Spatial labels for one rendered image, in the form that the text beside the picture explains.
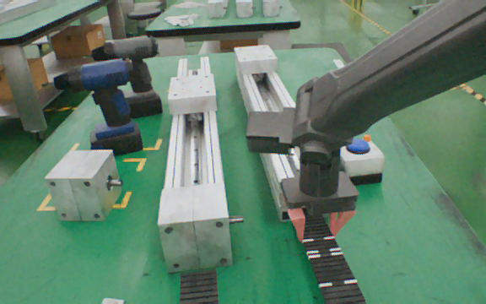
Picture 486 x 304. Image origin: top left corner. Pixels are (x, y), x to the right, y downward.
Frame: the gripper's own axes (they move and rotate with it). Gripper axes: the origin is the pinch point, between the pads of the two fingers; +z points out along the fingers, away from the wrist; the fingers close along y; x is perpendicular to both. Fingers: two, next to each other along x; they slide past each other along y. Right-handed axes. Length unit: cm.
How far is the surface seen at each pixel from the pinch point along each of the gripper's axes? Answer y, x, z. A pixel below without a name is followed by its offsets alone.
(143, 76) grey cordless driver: 32, -62, -9
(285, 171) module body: 3.0, -9.1, -6.5
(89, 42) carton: 133, -374, 43
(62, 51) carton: 163, -374, 50
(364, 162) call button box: -13.2, -14.4, -3.2
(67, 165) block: 41.8, -17.4, -7.4
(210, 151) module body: 15.4, -19.0, -6.5
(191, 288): 19.7, 9.1, -1.2
